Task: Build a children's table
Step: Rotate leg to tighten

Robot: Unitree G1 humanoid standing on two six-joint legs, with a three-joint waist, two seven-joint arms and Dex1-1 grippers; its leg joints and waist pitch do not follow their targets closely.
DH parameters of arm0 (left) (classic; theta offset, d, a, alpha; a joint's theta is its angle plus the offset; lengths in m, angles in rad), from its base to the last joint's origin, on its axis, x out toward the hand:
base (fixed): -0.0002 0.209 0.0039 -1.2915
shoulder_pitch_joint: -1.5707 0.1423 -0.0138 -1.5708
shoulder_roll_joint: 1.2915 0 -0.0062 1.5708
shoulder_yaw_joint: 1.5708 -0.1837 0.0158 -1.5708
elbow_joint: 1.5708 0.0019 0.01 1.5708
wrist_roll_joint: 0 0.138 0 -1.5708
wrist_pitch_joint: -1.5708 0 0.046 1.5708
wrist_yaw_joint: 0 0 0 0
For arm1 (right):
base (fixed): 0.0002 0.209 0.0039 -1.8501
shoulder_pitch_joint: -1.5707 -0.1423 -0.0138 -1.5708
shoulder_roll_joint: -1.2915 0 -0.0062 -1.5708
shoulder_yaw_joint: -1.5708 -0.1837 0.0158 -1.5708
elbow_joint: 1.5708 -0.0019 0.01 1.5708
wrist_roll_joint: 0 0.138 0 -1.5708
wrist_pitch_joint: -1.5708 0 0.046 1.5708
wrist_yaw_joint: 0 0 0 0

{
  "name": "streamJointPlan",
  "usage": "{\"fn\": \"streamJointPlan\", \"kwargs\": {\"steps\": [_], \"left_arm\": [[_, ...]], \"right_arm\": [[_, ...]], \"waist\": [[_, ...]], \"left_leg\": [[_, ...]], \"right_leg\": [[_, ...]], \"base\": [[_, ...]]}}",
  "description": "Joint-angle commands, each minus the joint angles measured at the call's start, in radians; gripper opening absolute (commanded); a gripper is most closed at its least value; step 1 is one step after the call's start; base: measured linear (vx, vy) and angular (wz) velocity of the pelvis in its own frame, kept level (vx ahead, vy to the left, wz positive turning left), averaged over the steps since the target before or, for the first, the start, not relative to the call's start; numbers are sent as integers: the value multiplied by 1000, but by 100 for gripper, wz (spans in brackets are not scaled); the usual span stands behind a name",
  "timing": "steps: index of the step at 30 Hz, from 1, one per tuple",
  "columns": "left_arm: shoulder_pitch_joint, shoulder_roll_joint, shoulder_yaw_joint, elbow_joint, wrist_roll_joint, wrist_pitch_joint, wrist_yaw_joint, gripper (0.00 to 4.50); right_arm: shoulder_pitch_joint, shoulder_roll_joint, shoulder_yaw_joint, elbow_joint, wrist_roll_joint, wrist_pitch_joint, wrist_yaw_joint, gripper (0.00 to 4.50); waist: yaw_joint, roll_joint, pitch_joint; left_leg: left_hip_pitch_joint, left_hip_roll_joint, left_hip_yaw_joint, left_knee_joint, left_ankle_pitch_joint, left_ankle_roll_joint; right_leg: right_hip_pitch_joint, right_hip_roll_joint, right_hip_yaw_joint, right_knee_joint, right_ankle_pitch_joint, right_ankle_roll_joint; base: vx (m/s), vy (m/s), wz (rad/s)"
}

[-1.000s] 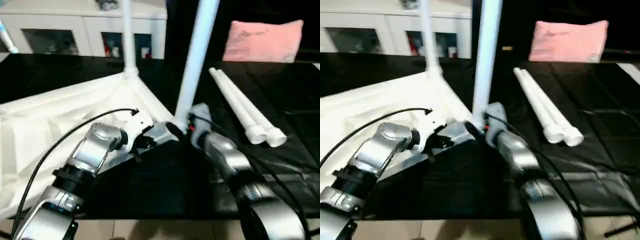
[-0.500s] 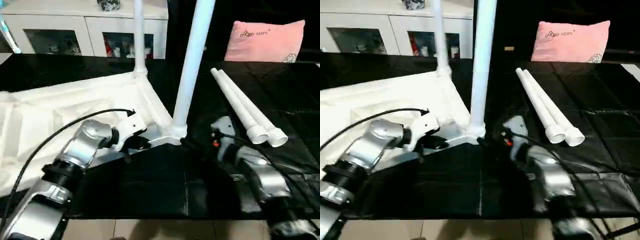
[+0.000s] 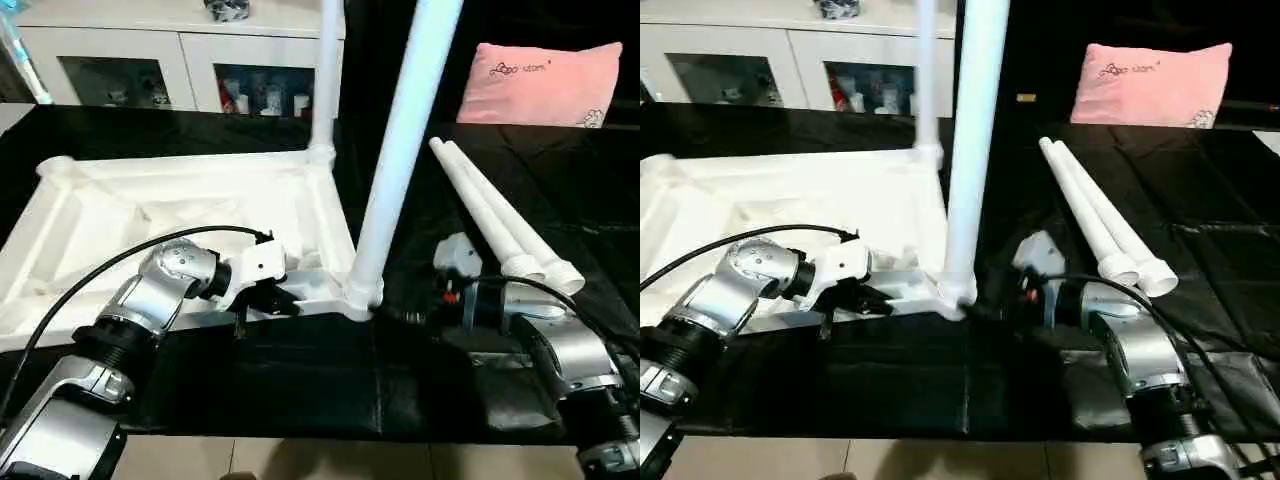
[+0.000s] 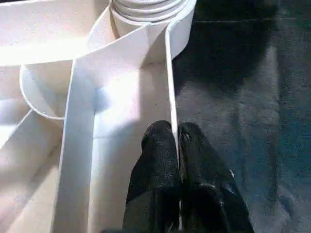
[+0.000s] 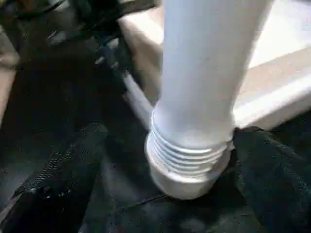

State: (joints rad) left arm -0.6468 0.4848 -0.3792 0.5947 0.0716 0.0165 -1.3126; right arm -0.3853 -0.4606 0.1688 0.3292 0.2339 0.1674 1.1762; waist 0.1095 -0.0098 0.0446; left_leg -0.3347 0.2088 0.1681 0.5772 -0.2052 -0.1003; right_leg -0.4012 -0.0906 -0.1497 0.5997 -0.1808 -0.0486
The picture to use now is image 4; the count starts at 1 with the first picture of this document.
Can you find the white plastic table leg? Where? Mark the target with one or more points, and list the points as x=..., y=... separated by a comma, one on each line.
x=148, y=9

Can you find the black work mat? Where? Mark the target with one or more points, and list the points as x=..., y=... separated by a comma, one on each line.
x=243, y=97

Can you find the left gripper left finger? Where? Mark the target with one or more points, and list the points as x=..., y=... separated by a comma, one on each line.
x=155, y=184

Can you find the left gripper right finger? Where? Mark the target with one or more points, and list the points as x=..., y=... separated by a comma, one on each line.
x=209, y=189

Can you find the white plastic table top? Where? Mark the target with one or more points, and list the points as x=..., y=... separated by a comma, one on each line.
x=73, y=97

